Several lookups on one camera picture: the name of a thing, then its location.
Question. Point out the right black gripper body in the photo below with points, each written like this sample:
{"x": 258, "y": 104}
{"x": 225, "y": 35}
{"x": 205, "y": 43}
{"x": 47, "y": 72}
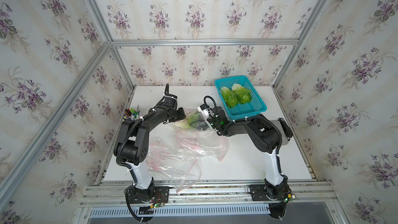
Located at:
{"x": 214, "y": 124}

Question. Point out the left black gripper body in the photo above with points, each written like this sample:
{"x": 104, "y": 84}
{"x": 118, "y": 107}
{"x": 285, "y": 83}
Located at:
{"x": 178, "y": 115}

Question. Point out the clear zip-top bag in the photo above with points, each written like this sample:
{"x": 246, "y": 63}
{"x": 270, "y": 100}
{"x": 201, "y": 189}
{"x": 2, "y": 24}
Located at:
{"x": 180, "y": 125}
{"x": 202, "y": 144}
{"x": 172, "y": 163}

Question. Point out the green chinese cabbage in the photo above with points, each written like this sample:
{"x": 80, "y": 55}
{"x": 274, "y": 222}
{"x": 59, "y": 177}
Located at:
{"x": 230, "y": 98}

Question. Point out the bagged cabbage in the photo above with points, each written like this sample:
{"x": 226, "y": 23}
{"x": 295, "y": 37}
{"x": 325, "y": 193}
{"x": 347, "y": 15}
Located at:
{"x": 196, "y": 121}
{"x": 244, "y": 94}

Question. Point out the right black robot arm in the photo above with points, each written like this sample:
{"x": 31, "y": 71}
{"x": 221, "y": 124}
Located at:
{"x": 268, "y": 139}

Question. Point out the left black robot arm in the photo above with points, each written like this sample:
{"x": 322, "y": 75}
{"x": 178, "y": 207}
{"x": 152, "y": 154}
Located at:
{"x": 132, "y": 146}

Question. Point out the teal plastic basket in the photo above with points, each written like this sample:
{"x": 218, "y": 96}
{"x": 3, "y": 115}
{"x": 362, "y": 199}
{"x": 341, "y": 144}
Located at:
{"x": 241, "y": 111}

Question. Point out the coloured pens bundle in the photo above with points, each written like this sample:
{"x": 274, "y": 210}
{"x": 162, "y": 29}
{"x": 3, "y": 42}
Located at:
{"x": 131, "y": 113}

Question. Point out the grey whiteboard eraser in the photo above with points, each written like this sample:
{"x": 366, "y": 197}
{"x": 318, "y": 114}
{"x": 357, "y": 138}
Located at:
{"x": 285, "y": 130}

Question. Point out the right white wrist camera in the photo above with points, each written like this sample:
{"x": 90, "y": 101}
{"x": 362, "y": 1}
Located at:
{"x": 204, "y": 110}

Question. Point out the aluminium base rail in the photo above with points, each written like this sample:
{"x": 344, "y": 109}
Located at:
{"x": 208, "y": 192}

